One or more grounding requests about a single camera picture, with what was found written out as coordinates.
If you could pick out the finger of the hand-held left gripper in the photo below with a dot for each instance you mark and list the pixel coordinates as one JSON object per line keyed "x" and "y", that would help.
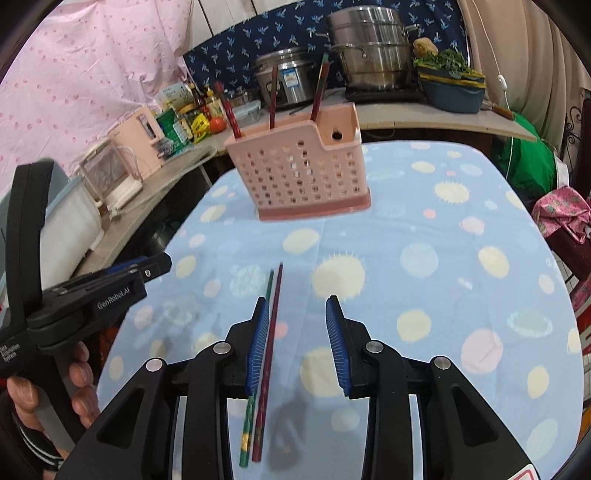
{"x": 154, "y": 266}
{"x": 106, "y": 297}

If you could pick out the navy printed cloth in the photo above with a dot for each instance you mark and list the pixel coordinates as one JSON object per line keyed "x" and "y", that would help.
{"x": 240, "y": 50}

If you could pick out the stainless steel steamer pot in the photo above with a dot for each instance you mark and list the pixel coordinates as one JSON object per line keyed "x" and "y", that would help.
{"x": 374, "y": 55}

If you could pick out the green plastic bag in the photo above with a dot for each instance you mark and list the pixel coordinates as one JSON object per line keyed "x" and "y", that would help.
{"x": 528, "y": 152}

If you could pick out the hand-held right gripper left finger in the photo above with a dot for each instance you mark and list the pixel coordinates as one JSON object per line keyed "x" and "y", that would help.
{"x": 258, "y": 346}

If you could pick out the dark maroon chopstick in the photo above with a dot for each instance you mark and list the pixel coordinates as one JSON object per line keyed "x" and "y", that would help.
{"x": 260, "y": 429}
{"x": 273, "y": 97}

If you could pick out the black induction cooker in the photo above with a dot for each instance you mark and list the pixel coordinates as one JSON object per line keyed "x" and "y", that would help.
{"x": 383, "y": 95}

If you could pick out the blue polka-dot tablecloth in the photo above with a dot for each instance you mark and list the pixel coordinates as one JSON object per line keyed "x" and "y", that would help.
{"x": 415, "y": 221}

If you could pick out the pink dotted curtain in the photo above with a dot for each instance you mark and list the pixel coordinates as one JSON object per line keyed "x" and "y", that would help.
{"x": 92, "y": 60}

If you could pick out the green packet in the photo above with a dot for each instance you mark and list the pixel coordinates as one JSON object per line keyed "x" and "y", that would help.
{"x": 171, "y": 127}

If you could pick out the pink floral cloth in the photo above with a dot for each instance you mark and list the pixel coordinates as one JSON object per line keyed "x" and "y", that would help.
{"x": 561, "y": 207}

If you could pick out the yellow packet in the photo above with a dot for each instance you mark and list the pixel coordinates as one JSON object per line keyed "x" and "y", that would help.
{"x": 201, "y": 127}

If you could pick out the pink kitchen appliance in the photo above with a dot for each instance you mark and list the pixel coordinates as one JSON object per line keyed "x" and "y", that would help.
{"x": 134, "y": 143}

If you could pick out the blue plastic basin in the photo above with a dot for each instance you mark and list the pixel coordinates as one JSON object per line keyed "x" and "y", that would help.
{"x": 452, "y": 97}

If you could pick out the person's left hand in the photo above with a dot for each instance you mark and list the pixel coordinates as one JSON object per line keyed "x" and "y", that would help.
{"x": 85, "y": 397}

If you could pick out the red tomato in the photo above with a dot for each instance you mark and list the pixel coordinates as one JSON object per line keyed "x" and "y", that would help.
{"x": 217, "y": 125}

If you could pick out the green leafy vegetables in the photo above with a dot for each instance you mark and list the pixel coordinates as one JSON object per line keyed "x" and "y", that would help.
{"x": 448, "y": 62}

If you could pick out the red chopstick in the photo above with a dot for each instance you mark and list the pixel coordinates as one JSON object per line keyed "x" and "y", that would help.
{"x": 317, "y": 99}
{"x": 231, "y": 115}

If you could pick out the stainless steel rice cooker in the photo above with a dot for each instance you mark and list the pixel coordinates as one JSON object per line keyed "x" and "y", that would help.
{"x": 291, "y": 78}

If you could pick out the white carton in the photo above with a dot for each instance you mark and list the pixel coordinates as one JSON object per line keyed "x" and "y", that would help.
{"x": 173, "y": 97}

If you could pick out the beige curtain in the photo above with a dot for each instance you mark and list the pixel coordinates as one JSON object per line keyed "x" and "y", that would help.
{"x": 531, "y": 46}

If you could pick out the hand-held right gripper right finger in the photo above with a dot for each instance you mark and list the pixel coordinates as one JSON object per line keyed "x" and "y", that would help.
{"x": 334, "y": 346}

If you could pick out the pink plastic utensil basket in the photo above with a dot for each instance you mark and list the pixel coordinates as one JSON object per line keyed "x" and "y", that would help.
{"x": 295, "y": 180}

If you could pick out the brown ginger root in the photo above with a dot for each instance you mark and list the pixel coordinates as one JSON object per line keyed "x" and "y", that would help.
{"x": 425, "y": 46}

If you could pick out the person's left forearm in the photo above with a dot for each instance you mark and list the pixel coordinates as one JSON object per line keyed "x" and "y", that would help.
{"x": 32, "y": 450}

